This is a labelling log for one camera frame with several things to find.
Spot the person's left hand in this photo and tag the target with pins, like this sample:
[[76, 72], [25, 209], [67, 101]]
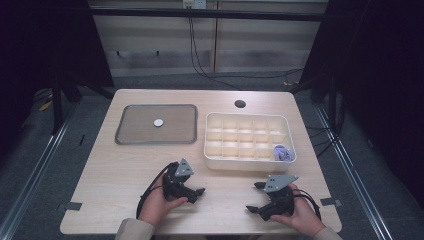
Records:
[[155, 210]]

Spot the white round disc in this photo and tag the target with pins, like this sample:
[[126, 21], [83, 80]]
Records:
[[158, 122]]

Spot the black horizontal bar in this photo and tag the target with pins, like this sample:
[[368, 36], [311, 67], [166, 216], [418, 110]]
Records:
[[200, 14]]

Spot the black metal stand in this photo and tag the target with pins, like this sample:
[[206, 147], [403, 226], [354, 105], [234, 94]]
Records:
[[57, 106]]

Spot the yellow object on floor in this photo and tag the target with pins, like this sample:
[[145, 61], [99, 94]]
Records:
[[45, 106]]

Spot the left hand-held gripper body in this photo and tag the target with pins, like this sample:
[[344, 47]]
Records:
[[176, 183]]

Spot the person's right hand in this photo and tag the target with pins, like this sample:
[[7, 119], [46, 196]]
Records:
[[301, 220]]

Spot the white divided organizer box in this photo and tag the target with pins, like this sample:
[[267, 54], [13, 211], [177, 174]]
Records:
[[250, 140]]

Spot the small black floor item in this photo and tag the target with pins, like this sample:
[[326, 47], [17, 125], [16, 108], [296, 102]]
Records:
[[82, 140]]

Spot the grey tape strip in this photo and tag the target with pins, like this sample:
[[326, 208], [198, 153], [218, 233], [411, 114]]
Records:
[[331, 202], [71, 206]]

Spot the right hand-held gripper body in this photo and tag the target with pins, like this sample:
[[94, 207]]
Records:
[[280, 201]]

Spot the light purple sock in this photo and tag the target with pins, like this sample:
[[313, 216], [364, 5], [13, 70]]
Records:
[[284, 153]]

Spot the black curtain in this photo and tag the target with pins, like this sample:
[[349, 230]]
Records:
[[383, 83], [40, 50]]

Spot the aluminium floor rail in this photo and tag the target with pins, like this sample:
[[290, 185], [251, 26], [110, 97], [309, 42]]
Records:
[[350, 173], [40, 160]]

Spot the white wall socket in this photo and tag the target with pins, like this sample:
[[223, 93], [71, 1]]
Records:
[[195, 4]]

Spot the black round table grommet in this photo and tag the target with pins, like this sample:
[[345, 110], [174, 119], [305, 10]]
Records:
[[240, 103]]

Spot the gray metal tray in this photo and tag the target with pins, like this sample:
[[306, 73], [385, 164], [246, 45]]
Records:
[[140, 126]]

